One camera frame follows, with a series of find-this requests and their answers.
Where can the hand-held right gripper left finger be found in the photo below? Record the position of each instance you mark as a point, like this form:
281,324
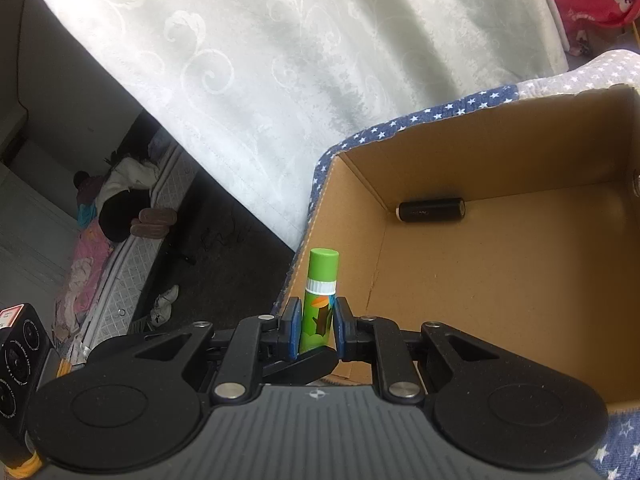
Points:
291,332

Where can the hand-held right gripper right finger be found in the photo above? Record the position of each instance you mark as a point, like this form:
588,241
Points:
342,327

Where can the green lip balm tube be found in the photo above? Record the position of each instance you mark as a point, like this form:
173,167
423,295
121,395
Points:
320,280

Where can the brown cardboard box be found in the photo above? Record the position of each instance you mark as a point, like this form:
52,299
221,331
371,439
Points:
475,285

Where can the white wardrobe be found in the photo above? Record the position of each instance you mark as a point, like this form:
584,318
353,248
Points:
35,240

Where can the pink printed blanket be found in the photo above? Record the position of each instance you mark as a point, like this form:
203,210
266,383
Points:
87,255

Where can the white shoe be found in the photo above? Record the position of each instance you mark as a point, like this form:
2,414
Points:
170,294
161,314

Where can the white quilted mattress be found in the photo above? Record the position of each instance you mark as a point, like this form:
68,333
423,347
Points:
130,270

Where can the black cylinder tube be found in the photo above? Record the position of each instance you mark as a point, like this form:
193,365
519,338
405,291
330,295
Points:
430,210

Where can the black clothing pile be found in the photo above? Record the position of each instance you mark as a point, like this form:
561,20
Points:
115,215

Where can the brown slipper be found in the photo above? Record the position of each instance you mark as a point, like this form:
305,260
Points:
147,230
159,216

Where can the white garment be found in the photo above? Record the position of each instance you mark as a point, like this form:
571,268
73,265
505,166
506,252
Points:
127,172

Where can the white patterned curtain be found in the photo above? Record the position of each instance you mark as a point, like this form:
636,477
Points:
300,60

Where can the blue star-printed blanket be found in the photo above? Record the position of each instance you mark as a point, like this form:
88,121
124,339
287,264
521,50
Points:
620,440

